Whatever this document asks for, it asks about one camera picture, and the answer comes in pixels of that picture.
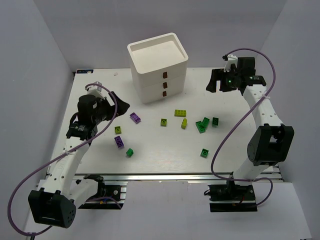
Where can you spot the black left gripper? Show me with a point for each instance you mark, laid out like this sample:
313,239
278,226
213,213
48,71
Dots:
113,106

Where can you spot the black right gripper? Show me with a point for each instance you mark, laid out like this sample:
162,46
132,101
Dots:
221,81

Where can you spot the lime small lego brick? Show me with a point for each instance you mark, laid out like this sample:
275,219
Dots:
117,130

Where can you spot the lime square lego brick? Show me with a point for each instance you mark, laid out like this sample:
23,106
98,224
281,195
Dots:
163,122

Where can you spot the lime long lego brick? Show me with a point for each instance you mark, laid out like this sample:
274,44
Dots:
180,113

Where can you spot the white three-drawer storage box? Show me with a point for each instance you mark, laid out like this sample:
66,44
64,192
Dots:
158,67

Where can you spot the lime rounded lego piece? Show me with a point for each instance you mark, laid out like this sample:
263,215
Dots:
184,123

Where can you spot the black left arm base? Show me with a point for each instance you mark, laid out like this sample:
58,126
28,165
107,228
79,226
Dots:
108,196

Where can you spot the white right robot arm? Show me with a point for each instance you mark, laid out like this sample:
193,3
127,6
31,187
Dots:
272,139

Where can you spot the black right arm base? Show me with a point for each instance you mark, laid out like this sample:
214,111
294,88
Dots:
231,198

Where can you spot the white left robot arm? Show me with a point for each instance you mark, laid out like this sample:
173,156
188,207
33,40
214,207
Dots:
55,203

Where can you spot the purple flat lego plate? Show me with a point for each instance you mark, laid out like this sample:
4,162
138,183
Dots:
133,116

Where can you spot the purple lego brick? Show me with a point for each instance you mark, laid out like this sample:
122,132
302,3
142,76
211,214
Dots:
119,142

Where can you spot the green small lego brick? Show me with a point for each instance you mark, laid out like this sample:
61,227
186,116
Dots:
129,152

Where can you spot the green upright lego brick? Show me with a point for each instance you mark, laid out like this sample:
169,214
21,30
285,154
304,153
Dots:
215,122

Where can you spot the green long lego brick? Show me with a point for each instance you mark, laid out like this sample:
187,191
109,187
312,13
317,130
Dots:
205,122

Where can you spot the blue left corner label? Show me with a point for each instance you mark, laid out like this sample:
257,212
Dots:
84,71

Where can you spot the green square lego brick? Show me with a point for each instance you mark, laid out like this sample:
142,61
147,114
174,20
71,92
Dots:
204,153

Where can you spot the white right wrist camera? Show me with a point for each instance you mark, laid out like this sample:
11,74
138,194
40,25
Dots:
230,59

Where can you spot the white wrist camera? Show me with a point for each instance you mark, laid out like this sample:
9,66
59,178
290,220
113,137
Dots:
230,59
96,89

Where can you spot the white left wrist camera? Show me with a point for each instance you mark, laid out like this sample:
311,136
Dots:
96,89

